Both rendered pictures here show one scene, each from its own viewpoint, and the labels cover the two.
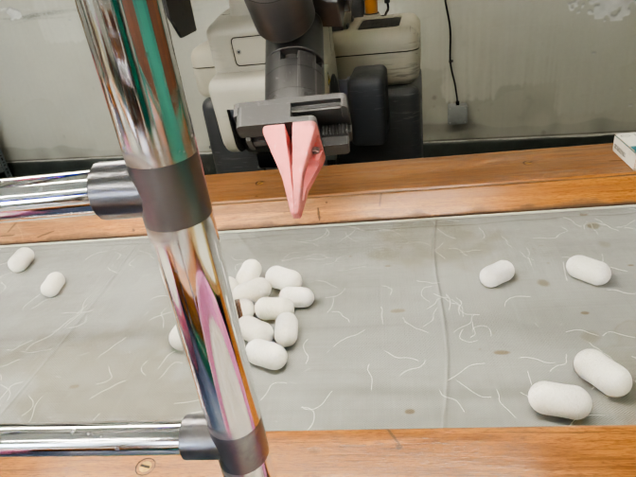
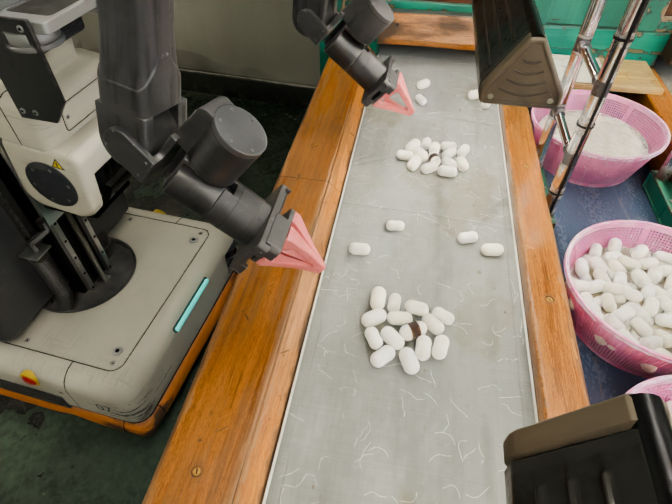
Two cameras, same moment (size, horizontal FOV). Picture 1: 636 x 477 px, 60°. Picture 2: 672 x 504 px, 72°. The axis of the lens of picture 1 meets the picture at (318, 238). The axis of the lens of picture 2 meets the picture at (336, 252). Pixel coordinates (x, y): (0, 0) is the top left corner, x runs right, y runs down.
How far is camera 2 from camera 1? 1.04 m
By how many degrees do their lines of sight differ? 68
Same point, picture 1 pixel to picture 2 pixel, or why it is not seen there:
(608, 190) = not seen: hidden behind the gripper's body
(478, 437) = (508, 111)
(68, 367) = (461, 209)
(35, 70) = not seen: outside the picture
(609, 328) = (450, 91)
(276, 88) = (379, 66)
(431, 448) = (512, 118)
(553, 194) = not seen: hidden behind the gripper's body
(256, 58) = (80, 115)
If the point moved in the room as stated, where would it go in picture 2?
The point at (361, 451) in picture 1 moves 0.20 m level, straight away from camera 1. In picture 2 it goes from (515, 128) to (416, 125)
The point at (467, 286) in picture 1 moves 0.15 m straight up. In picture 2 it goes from (421, 109) to (431, 41)
